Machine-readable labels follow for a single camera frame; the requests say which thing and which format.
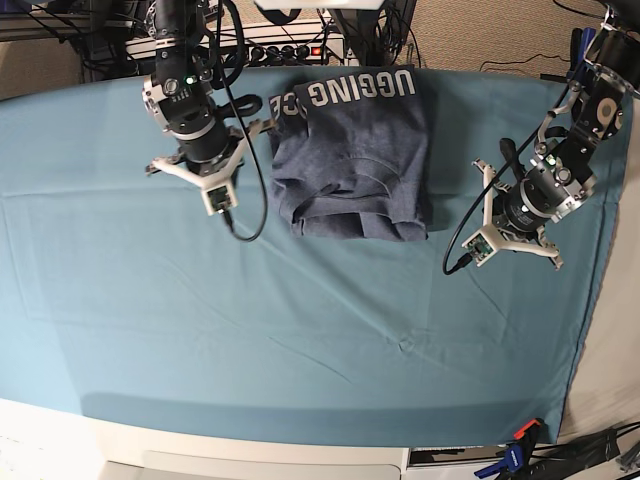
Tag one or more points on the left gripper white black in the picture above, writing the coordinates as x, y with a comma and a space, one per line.
514, 226

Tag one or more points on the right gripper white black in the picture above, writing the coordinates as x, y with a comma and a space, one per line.
211, 161

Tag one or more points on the blue-grey heathered T-shirt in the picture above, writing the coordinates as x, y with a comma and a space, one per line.
349, 156

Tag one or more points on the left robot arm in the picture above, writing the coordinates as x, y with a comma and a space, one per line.
560, 179

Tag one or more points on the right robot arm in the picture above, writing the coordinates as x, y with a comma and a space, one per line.
178, 95

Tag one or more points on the white power strip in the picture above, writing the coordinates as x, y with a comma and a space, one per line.
323, 48

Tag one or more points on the teal table cloth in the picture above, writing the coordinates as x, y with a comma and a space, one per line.
122, 300

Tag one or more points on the blue clamp top right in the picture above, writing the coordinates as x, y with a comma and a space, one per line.
580, 40

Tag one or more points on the orange blue clamp bottom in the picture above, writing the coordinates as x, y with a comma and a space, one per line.
517, 455

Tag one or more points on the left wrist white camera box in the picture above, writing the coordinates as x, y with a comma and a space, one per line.
480, 246

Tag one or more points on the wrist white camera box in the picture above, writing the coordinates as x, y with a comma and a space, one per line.
480, 246
219, 198

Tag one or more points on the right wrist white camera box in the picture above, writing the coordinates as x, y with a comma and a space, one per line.
219, 198

